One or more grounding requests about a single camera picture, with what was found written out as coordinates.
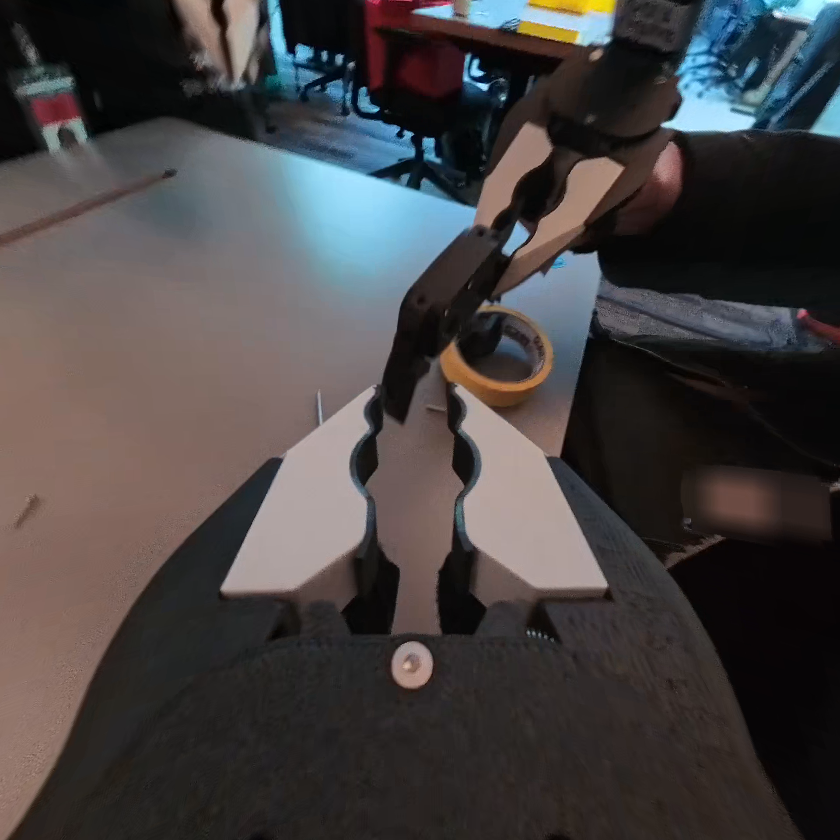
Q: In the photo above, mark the black plastic bracket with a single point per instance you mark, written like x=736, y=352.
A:
x=446, y=289

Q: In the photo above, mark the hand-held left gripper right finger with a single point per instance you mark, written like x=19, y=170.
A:
x=525, y=525

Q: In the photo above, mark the yellow flat box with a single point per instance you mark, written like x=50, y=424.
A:
x=551, y=31

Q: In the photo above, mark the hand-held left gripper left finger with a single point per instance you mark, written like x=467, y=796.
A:
x=308, y=518

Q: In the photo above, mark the black curved plastic part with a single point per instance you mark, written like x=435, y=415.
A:
x=482, y=334

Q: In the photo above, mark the black office chair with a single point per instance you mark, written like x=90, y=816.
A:
x=315, y=39
x=420, y=124

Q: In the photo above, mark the grey desk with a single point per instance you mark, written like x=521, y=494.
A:
x=164, y=328

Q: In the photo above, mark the red bag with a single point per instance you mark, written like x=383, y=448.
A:
x=413, y=65

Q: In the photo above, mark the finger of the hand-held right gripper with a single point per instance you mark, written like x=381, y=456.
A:
x=577, y=203
x=508, y=170

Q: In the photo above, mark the person's right forearm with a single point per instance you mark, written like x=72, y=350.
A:
x=741, y=197

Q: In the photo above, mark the hanging badge card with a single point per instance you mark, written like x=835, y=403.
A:
x=49, y=108

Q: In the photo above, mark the yellow plastic bin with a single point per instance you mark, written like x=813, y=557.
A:
x=571, y=6

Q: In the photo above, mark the wooden table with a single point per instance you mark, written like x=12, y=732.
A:
x=472, y=33

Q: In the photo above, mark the yellow masking tape roll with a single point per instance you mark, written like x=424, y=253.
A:
x=499, y=394

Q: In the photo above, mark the person's right hand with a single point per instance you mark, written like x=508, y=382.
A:
x=659, y=190

